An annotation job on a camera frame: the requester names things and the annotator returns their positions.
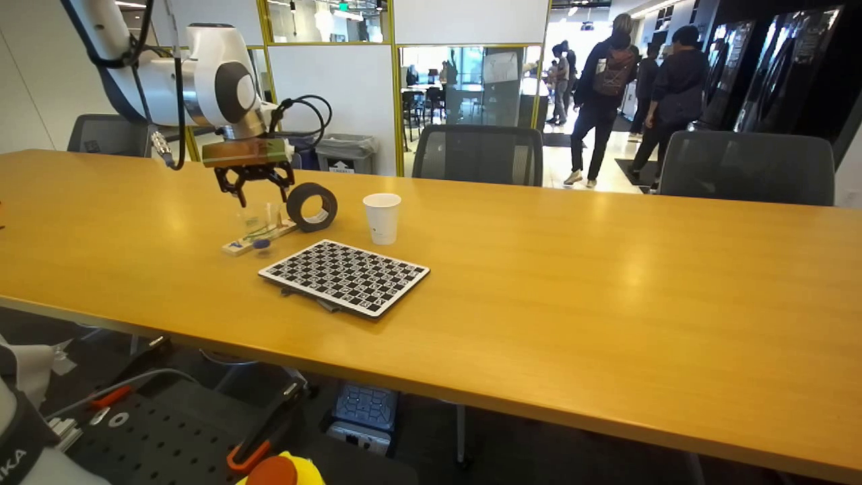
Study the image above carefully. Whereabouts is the black glossy cabinet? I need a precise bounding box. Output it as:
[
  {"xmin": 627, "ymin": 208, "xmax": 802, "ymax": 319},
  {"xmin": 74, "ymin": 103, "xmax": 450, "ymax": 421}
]
[{"xmin": 698, "ymin": 4, "xmax": 845, "ymax": 141}]

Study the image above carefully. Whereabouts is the metal table leg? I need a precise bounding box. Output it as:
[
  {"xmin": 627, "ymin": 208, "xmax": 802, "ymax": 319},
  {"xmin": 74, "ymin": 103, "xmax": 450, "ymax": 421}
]
[{"xmin": 451, "ymin": 405, "xmax": 473, "ymax": 472}]

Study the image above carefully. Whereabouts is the grey labelled device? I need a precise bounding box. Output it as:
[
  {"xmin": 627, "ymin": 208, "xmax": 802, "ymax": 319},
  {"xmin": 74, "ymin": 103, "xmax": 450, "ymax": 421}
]
[{"xmin": 0, "ymin": 334, "xmax": 89, "ymax": 485}]

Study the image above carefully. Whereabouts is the black tape roll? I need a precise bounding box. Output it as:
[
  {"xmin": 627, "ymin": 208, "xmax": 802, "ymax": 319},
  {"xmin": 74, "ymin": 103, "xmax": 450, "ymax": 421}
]
[{"xmin": 283, "ymin": 181, "xmax": 342, "ymax": 234}]

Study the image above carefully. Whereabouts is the walking person with backpack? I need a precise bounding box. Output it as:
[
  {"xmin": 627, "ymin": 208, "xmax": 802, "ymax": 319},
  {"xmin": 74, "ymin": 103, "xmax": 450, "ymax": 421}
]
[{"xmin": 562, "ymin": 12, "xmax": 644, "ymax": 192}]

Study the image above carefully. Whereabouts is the white paper cup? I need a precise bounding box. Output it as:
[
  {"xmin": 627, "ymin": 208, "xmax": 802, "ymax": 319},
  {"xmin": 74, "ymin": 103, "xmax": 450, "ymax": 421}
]
[{"xmin": 361, "ymin": 192, "xmax": 404, "ymax": 249}]

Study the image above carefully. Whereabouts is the black perforated plate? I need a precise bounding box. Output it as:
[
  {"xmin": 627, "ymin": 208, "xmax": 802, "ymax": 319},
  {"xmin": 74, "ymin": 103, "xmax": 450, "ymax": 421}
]
[{"xmin": 65, "ymin": 380, "xmax": 271, "ymax": 485}]

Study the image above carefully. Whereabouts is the brown wooden camera mount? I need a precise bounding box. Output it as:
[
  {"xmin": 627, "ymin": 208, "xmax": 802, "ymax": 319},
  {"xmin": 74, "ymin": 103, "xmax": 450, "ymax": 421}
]
[{"xmin": 198, "ymin": 136, "xmax": 299, "ymax": 172}]

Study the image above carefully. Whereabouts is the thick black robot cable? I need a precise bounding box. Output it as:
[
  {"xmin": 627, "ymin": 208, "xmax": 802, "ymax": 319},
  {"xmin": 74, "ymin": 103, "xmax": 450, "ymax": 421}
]
[{"xmin": 132, "ymin": 0, "xmax": 193, "ymax": 172}]

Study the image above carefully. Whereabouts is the white partition panel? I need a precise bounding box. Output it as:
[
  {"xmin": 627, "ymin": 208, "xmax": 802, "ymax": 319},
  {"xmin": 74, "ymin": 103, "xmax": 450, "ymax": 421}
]
[{"xmin": 267, "ymin": 43, "xmax": 398, "ymax": 137}]

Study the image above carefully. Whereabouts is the wide grey office chair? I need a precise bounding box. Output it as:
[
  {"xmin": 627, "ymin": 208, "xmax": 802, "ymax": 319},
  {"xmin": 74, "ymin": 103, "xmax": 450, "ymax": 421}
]
[{"xmin": 658, "ymin": 129, "xmax": 838, "ymax": 208}]

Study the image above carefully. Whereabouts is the red yellow emergency button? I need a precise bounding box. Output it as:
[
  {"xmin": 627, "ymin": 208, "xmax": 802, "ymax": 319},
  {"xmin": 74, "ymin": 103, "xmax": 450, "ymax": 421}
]
[{"xmin": 236, "ymin": 451, "xmax": 328, "ymax": 485}]

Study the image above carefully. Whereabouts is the blue box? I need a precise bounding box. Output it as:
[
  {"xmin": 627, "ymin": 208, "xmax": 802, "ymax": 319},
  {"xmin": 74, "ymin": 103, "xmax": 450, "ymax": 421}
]
[{"xmin": 325, "ymin": 385, "xmax": 402, "ymax": 452}]

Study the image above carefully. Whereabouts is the black mesh office chair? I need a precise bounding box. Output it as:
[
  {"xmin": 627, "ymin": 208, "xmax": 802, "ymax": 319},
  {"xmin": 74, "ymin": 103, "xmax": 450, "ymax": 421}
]
[{"xmin": 410, "ymin": 124, "xmax": 547, "ymax": 188}]

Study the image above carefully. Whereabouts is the orange black handle tool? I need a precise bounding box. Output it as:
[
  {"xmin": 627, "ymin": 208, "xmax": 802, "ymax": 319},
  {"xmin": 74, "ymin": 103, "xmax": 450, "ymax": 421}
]
[{"xmin": 222, "ymin": 380, "xmax": 307, "ymax": 478}]

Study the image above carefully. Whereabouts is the walking person dark hoodie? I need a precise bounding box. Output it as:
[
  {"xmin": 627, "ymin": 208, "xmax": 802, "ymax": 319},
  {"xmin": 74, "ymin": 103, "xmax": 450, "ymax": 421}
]
[{"xmin": 625, "ymin": 24, "xmax": 714, "ymax": 188}]

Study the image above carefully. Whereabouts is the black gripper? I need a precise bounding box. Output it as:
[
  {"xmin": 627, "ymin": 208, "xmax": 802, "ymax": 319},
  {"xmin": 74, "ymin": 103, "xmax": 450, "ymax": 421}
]
[{"xmin": 212, "ymin": 160, "xmax": 299, "ymax": 212}]

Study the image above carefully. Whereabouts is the black dotted white board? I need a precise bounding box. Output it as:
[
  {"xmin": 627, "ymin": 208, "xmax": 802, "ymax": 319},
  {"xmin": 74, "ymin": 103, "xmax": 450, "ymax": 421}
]
[{"xmin": 255, "ymin": 237, "xmax": 430, "ymax": 322}]

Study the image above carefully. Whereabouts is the clear plastic object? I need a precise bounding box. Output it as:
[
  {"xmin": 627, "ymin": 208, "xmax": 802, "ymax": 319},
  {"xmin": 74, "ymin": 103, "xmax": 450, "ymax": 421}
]
[{"xmin": 221, "ymin": 218, "xmax": 297, "ymax": 256}]

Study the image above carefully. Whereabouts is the clear plastic cup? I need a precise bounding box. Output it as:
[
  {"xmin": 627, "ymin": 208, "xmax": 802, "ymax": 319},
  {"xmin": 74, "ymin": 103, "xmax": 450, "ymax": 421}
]
[{"xmin": 239, "ymin": 196, "xmax": 283, "ymax": 254}]

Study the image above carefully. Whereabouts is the thin black camera cable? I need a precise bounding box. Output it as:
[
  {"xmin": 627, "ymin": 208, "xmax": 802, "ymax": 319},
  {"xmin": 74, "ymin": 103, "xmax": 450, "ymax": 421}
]
[{"xmin": 271, "ymin": 91, "xmax": 337, "ymax": 149}]

